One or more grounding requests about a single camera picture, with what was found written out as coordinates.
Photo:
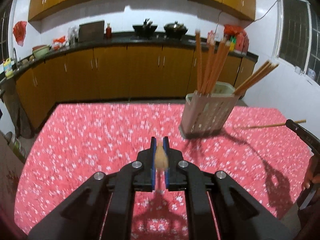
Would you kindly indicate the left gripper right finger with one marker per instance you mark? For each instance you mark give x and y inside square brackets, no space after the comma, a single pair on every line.
[217,206]

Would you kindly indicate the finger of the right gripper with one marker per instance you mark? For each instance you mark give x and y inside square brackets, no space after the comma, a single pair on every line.
[311,140]

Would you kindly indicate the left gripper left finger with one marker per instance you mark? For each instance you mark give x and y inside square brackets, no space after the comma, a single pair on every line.
[102,207]

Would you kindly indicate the black wok with utensils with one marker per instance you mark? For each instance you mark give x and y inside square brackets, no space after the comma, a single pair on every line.
[145,30]

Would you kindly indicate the person right hand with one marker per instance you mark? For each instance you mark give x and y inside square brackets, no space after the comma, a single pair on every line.
[310,176]

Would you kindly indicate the red floral tablecloth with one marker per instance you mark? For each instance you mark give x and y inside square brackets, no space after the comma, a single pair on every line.
[81,139]

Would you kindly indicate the beige perforated utensil holder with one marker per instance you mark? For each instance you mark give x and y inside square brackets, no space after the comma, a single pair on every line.
[204,115]

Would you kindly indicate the right window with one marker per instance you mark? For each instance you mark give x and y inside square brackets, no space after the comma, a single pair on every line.
[298,38]

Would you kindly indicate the window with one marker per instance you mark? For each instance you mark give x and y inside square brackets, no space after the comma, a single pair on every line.
[4,23]
[298,38]

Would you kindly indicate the red oil jug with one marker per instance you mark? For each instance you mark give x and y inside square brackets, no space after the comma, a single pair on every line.
[242,43]

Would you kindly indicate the lower wooden cabinets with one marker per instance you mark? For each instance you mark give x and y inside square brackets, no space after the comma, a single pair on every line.
[106,73]

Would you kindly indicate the red plastic bag on counter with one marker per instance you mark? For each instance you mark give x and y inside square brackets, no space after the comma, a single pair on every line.
[233,30]

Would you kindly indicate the green basin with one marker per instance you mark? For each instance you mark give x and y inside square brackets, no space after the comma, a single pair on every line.
[40,51]

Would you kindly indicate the orange plastic bag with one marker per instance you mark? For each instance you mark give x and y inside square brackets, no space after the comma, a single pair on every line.
[57,43]

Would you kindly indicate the yellow detergent bottle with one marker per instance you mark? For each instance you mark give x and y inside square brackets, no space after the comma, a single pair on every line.
[7,65]

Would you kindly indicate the black wok with lid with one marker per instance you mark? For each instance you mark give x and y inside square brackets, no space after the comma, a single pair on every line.
[175,30]

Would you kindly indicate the dark cutting board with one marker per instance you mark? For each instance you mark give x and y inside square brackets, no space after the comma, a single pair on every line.
[93,31]

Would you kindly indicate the red sauce bottle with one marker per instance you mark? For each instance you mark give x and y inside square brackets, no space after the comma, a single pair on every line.
[108,34]

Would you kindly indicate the hanging red plastic bag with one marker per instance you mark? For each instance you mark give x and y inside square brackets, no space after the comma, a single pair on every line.
[19,32]

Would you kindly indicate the left window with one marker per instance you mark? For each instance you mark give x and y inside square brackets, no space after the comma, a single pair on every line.
[4,23]

